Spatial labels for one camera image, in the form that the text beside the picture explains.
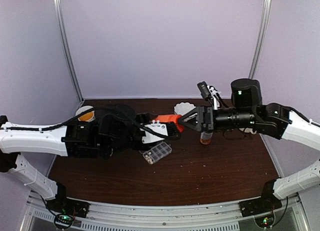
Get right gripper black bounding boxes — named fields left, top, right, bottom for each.
left=177, top=104, right=256, bottom=132

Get orange pill bottle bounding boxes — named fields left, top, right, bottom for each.
left=152, top=114, right=184, bottom=133

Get clear plastic pill organizer box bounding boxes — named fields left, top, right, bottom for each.
left=142, top=141, right=172, bottom=165

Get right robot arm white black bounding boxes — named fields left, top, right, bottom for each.
left=177, top=78, right=320, bottom=212

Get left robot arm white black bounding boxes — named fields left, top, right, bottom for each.
left=0, top=103, right=183, bottom=213

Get white scalloped bowl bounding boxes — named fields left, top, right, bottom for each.
left=173, top=102, right=196, bottom=116

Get amber bottle with grey cap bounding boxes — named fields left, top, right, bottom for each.
left=199, top=131, right=213, bottom=145

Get cream ceramic mug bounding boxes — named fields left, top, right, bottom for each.
left=243, top=128, right=257, bottom=135

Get floral mug with orange liquid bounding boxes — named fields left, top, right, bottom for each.
left=75, top=105, right=96, bottom=122

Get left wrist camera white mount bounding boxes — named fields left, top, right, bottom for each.
left=142, top=121, right=168, bottom=144

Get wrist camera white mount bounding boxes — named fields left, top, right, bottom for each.
left=142, top=121, right=168, bottom=144
left=197, top=81, right=222, bottom=110

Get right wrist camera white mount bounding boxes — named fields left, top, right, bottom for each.
left=197, top=81, right=222, bottom=110

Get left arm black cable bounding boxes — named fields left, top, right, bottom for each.
left=0, top=105, right=173, bottom=142

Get right aluminium frame post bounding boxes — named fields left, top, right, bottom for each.
left=248, top=0, right=272, bottom=80

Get aluminium frame post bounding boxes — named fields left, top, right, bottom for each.
left=53, top=0, right=84, bottom=104
left=248, top=0, right=272, bottom=80

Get front aluminium rail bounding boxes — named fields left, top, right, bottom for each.
left=19, top=187, right=311, bottom=231

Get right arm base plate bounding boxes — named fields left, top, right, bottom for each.
left=239, top=197, right=282, bottom=230

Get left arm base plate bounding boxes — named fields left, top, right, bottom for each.
left=42, top=198, right=90, bottom=230

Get left aluminium frame post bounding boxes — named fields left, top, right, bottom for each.
left=53, top=0, right=84, bottom=104

